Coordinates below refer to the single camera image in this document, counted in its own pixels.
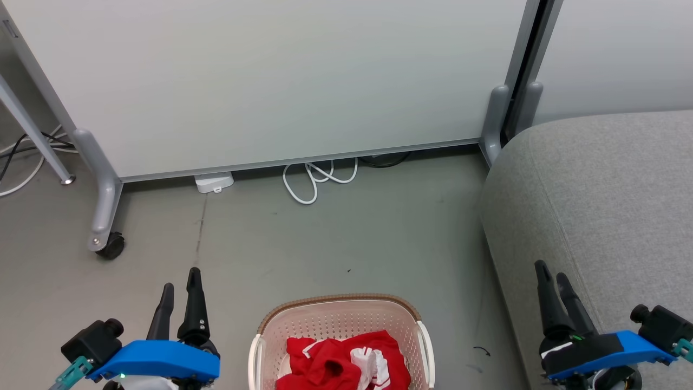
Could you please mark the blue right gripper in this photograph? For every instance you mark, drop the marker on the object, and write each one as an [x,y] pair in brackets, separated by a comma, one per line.
[595,352]

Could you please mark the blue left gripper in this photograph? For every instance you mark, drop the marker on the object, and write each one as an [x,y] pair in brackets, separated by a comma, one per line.
[162,360]

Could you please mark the red and white garment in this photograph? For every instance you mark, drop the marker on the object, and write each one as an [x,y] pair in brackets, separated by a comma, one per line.
[325,363]

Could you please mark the grey fabric sofa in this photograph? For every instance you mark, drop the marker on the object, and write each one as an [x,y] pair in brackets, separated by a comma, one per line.
[606,206]

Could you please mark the small black curled scrap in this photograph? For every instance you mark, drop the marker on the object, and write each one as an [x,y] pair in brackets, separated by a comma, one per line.
[483,351]

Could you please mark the black caster wheel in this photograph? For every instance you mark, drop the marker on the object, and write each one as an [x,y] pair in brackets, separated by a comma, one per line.
[112,246]

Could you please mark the white power adapter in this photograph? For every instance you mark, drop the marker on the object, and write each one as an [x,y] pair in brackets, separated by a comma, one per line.
[214,182]

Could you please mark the beige perforated laundry basket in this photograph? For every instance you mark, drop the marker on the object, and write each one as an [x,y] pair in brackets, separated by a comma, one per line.
[335,319]

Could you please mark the grey metal table leg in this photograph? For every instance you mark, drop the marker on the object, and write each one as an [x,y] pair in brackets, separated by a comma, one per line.
[32,130]

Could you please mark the wide white partition panel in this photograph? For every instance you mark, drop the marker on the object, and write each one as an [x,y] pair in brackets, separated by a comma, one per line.
[270,81]

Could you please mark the narrow white partition panel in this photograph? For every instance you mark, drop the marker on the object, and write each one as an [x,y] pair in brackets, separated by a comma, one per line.
[617,54]

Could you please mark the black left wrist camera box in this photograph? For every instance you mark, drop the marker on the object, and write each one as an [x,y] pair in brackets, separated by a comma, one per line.
[92,341]

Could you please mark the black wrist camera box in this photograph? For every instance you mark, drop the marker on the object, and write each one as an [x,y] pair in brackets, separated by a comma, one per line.
[92,341]
[663,325]

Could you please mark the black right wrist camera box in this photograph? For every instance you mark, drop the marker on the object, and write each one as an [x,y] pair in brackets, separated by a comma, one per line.
[663,325]

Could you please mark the teal left camera connector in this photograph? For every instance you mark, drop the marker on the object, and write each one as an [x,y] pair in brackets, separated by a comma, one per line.
[73,372]

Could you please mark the teal camera connector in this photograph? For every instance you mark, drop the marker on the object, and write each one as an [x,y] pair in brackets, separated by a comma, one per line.
[73,372]
[685,349]

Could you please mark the teal right camera connector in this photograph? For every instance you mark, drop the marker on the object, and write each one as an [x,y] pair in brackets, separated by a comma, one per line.
[685,349]

